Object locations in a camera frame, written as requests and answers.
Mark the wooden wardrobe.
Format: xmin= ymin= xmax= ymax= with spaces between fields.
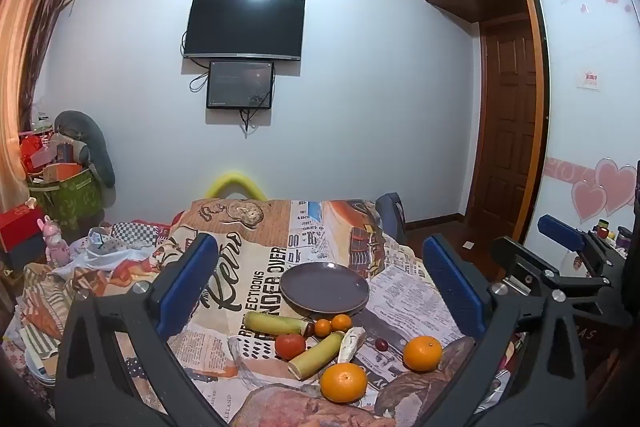
xmin=420 ymin=0 xmax=640 ymax=268

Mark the large orange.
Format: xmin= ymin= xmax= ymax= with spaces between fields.
xmin=320 ymin=363 xmax=368 ymax=404
xmin=403 ymin=336 xmax=444 ymax=373

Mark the brown wooden door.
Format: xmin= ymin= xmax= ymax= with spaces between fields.
xmin=467 ymin=19 xmax=547 ymax=226

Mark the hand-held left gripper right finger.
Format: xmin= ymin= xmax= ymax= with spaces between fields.
xmin=417 ymin=234 xmax=587 ymax=427

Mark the newspaper print blanket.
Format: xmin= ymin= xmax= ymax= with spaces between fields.
xmin=100 ymin=197 xmax=516 ymax=427

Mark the pink rabbit toy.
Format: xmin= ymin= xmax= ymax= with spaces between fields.
xmin=37 ymin=215 xmax=71 ymax=265

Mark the small black monitor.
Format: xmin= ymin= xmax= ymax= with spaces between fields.
xmin=206 ymin=61 xmax=275 ymax=110

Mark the black wall television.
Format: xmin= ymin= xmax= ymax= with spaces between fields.
xmin=182 ymin=0 xmax=306 ymax=61

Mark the pale yellow sugarcane piece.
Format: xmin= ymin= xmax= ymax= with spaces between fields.
xmin=287 ymin=330 xmax=346 ymax=380

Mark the pile of patterned cloths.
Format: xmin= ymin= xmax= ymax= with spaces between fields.
xmin=0 ymin=219 xmax=176 ymax=408

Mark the red tomato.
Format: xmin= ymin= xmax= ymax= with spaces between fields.
xmin=275 ymin=333 xmax=307 ymax=361

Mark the white water bamboo shoot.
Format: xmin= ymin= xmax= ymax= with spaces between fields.
xmin=337 ymin=327 xmax=367 ymax=364

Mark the green storage box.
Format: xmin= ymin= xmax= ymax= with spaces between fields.
xmin=27 ymin=167 xmax=106 ymax=229

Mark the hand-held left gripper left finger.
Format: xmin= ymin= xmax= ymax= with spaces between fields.
xmin=54 ymin=233 xmax=231 ymax=427

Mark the red gift bag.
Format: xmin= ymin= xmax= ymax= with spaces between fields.
xmin=19 ymin=132 xmax=57 ymax=172

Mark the brown patterned curtain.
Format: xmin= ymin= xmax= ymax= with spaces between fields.
xmin=0 ymin=0 xmax=90 ymax=208

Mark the greenish sugarcane piece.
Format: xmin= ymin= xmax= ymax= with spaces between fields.
xmin=243 ymin=311 xmax=312 ymax=338

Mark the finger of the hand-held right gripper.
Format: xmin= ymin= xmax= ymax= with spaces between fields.
xmin=490 ymin=236 xmax=633 ymax=330
xmin=537 ymin=214 xmax=628 ymax=278

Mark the red box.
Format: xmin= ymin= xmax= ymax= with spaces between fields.
xmin=0 ymin=204 xmax=48 ymax=253

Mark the grey plush toy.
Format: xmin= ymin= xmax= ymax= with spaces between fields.
xmin=54 ymin=110 xmax=116 ymax=188

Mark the yellow foam tube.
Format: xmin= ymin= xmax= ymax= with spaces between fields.
xmin=205 ymin=172 xmax=268 ymax=200

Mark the dark grey plate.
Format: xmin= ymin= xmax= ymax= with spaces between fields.
xmin=280 ymin=262 xmax=370 ymax=315

